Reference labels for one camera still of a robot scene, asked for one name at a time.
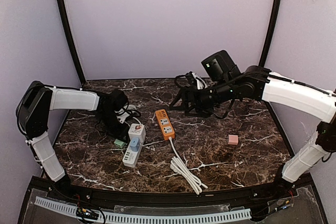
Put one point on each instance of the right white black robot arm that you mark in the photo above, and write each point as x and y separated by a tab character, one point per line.
261	84

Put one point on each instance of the left black frame post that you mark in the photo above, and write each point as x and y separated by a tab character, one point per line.
70	41

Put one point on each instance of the black front table rail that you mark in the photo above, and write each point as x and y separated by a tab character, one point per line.
249	197

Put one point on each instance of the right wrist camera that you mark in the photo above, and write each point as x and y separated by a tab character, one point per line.
196	81

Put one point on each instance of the right black frame post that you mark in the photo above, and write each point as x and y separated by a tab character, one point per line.
270	32

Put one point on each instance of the small green circuit board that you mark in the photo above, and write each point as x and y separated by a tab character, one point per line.
86	213

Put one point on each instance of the pink plug adapter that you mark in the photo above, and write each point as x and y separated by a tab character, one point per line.
233	140

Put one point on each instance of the blue plug adapter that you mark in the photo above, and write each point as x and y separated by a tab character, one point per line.
135	144

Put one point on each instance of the white slotted cable duct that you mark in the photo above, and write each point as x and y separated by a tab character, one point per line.
129	214

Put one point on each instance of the green plug adapter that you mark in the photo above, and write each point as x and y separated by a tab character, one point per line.
119	144

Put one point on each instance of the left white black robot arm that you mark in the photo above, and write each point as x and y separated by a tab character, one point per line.
32	115

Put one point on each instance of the white power strip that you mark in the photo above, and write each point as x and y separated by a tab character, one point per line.
130	158

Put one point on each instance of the black frame post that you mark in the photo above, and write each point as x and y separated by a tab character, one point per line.
70	41
270	32

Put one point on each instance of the white cube socket adapter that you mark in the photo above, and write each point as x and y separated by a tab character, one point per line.
138	131

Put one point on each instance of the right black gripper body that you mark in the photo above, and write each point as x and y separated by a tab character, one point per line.
189	99

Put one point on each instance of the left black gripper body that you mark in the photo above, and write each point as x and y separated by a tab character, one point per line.
115	126

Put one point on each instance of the orange power strip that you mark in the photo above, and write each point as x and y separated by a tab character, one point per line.
165	124

